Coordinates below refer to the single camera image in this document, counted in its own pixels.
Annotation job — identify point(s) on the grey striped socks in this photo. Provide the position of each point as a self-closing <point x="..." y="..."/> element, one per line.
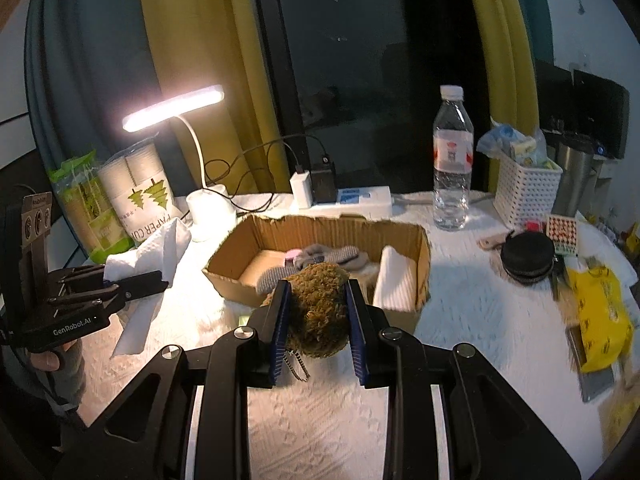
<point x="330" y="252"/>

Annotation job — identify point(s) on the clear water bottle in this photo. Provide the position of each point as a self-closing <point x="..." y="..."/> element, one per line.
<point x="452" y="195"/>

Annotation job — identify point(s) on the white cloth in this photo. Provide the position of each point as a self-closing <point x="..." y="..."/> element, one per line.
<point x="150" y="255"/>

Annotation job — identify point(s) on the small beige tool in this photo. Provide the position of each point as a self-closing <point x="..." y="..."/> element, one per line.
<point x="492" y="241"/>

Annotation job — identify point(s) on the teal curtain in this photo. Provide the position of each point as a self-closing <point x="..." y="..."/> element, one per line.
<point x="540" y="0"/>
<point x="90" y="60"/>

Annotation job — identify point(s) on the white paper sheets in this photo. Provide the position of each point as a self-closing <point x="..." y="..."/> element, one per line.
<point x="620" y="260"/>

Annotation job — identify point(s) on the white plastic basket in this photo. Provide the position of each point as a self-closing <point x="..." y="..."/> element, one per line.
<point x="525" y="195"/>

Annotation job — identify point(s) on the yellow curtain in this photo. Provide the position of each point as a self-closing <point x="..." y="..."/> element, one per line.
<point x="200" y="35"/>
<point x="500" y="35"/>

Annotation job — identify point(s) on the black round zip case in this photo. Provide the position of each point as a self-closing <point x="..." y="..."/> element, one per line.
<point x="527" y="255"/>

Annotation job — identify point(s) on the cardboard box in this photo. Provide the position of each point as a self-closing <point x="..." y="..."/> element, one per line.
<point x="325" y="232"/>

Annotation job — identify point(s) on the white charger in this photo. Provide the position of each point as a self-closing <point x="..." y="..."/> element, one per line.
<point x="301" y="190"/>

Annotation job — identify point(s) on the black computer monitor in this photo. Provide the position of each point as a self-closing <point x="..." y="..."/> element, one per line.
<point x="600" y="110"/>
<point x="552" y="95"/>

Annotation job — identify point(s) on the steel tumbler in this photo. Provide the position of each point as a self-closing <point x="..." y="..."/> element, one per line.
<point x="575" y="175"/>

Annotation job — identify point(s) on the pale yellow plastic bag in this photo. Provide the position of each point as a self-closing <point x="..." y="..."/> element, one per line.
<point x="625" y="410"/>

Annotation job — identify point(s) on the small pink soft item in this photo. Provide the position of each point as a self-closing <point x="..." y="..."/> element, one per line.
<point x="291" y="257"/>

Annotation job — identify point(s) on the blue white plastic bag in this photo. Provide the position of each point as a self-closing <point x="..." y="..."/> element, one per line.
<point x="500" y="140"/>

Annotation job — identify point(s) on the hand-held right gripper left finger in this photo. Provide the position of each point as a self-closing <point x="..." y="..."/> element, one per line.
<point x="279" y="340"/>

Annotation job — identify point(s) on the small patterned box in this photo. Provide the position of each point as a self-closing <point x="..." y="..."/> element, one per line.
<point x="561" y="235"/>

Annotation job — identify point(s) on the brown plush toy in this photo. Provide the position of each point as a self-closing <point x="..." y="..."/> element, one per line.
<point x="315" y="310"/>

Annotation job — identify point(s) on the green labelled cup pack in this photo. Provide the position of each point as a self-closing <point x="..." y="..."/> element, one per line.
<point x="80" y="200"/>

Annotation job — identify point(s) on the dark glass window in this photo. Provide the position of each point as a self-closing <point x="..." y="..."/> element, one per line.
<point x="375" y="60"/>

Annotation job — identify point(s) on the white towel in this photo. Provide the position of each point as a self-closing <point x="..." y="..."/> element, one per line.
<point x="395" y="280"/>

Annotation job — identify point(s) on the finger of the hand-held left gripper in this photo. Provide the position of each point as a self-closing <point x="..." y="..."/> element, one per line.
<point x="140" y="285"/>
<point x="80" y="276"/>

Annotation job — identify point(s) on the white textured tablecloth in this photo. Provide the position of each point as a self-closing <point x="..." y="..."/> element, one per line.
<point x="475" y="310"/>

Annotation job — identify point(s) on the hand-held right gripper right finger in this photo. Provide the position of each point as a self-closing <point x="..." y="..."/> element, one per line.
<point x="359" y="345"/>

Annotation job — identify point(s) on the grey smartphone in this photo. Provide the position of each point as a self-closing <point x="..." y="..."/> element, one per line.
<point x="595" y="385"/>

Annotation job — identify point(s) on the white desk lamp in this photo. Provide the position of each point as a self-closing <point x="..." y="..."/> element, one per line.
<point x="212" y="215"/>

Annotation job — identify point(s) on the white paper cup pack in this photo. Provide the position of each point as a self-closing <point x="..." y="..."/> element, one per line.
<point x="145" y="195"/>

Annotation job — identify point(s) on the white power strip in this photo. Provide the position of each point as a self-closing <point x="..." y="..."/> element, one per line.
<point x="365" y="195"/>

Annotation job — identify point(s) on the black charger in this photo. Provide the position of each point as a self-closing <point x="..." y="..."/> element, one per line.
<point x="324" y="185"/>

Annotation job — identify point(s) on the person's left hand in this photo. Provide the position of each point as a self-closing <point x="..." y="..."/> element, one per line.
<point x="47" y="361"/>

